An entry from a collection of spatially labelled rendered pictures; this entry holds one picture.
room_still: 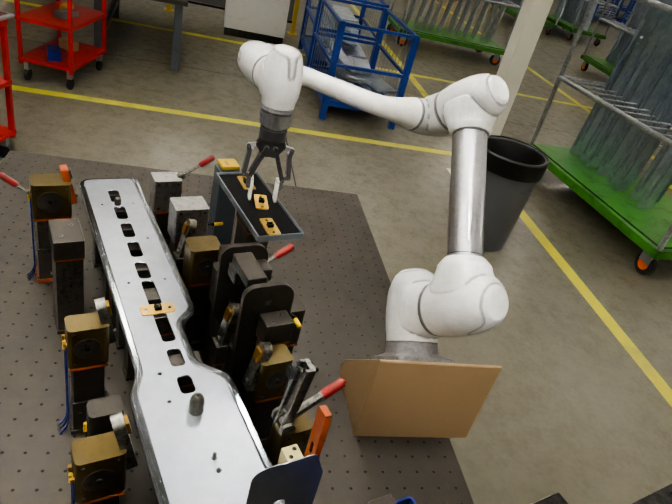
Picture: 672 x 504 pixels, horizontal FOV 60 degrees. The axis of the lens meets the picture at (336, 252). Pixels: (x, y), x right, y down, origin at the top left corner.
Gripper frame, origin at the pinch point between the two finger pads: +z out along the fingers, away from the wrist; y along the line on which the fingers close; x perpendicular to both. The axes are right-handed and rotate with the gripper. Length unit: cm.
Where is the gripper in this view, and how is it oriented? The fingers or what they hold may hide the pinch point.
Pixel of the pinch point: (263, 190)
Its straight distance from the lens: 171.7
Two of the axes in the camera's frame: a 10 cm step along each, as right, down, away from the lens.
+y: -9.6, -0.7, -2.8
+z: -2.2, 8.2, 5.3
